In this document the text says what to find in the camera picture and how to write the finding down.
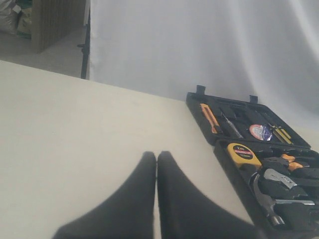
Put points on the brown cardboard box background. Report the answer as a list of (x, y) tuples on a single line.
[(52, 20)]

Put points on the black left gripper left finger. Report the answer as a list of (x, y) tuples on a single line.
[(127, 214)]

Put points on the claw hammer black grip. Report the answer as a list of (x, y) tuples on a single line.
[(268, 203)]

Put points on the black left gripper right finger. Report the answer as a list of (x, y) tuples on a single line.
[(186, 213)]

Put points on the black plastic tool case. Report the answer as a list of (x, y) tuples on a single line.
[(301, 221)]

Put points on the adjustable wrench black handle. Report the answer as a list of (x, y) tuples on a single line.
[(281, 186)]

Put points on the clear test pen screwdriver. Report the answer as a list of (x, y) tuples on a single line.
[(232, 125)]

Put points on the yellow tape measure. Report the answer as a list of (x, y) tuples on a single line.
[(241, 154)]

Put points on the black electrical tape roll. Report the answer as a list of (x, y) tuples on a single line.
[(260, 132)]

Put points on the short yellow black screwdriver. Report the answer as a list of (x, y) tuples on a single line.
[(282, 132)]

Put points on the black backdrop stand pole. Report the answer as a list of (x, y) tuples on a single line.
[(85, 48)]

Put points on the long yellow black screwdriver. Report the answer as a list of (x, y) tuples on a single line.
[(277, 135)]

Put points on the orange handled pliers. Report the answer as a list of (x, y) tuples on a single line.
[(290, 162)]

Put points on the white backdrop cloth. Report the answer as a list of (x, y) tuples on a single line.
[(235, 48)]

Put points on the orange utility knife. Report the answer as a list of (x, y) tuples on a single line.
[(215, 127)]

